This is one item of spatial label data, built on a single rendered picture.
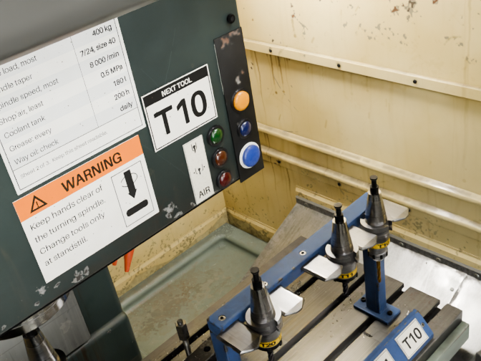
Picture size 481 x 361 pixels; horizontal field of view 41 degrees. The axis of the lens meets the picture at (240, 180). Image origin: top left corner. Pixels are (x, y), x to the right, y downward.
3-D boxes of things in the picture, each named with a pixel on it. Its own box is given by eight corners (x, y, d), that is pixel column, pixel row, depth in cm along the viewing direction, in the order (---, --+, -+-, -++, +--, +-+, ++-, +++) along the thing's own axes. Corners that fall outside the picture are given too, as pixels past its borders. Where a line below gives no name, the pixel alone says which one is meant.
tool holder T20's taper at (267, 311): (265, 301, 114) (260, 273, 111) (280, 314, 111) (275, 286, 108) (245, 314, 113) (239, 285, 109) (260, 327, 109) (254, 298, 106)
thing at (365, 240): (382, 239, 126) (382, 236, 126) (366, 253, 124) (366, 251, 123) (353, 227, 131) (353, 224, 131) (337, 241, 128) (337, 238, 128)
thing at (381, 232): (368, 217, 134) (368, 208, 133) (396, 224, 131) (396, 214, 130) (356, 234, 130) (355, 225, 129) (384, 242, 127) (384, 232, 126)
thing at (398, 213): (414, 212, 132) (414, 208, 132) (399, 225, 129) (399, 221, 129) (385, 201, 137) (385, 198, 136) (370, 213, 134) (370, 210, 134)
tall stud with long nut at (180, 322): (199, 359, 149) (188, 319, 142) (190, 367, 147) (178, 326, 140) (192, 354, 150) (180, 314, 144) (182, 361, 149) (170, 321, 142)
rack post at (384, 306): (401, 312, 151) (397, 210, 136) (387, 325, 148) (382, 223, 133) (366, 294, 158) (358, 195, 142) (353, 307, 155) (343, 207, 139)
